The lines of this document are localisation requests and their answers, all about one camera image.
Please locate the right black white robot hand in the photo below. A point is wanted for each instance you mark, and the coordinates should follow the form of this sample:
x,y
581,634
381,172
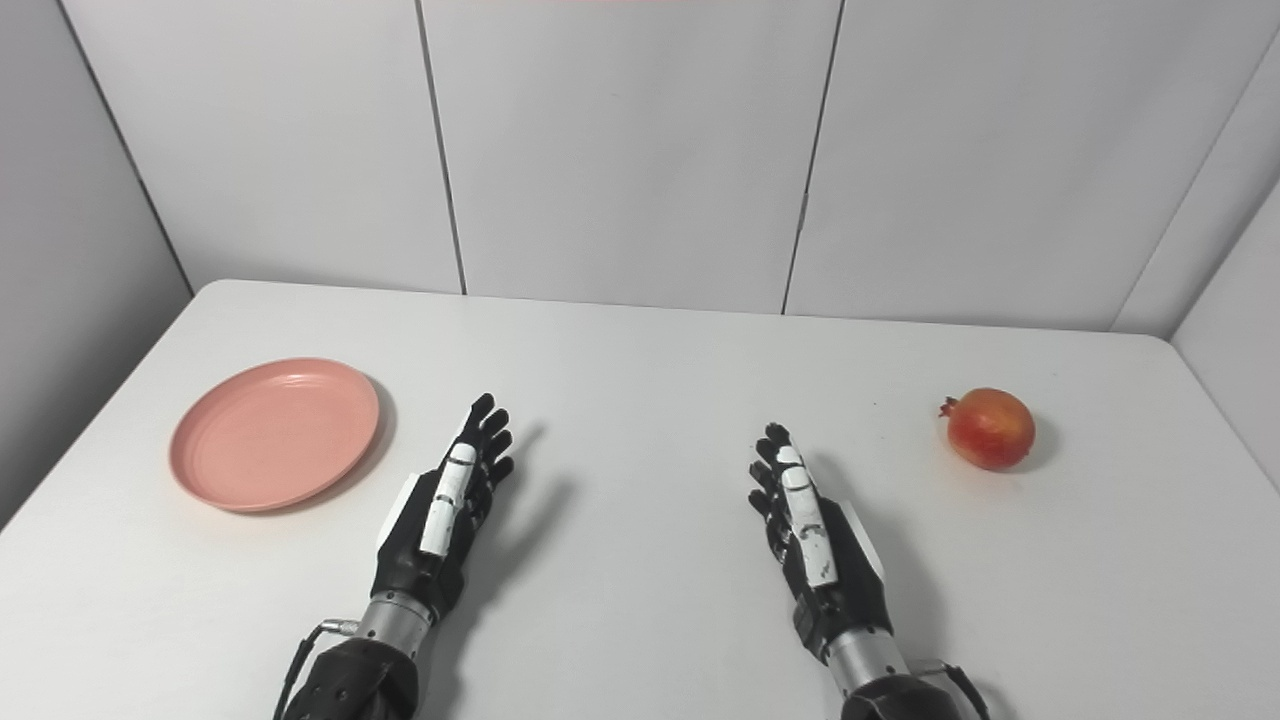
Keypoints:
x,y
835,570

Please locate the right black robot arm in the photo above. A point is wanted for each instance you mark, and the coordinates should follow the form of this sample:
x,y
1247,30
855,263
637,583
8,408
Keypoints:
x,y
880,690

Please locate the pink round plate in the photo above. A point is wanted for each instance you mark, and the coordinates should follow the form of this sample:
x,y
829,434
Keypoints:
x,y
275,435

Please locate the red yellow pomegranate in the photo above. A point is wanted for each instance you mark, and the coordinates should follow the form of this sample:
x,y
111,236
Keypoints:
x,y
992,430

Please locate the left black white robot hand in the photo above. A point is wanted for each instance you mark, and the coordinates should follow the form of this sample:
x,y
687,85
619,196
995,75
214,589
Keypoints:
x,y
420,560

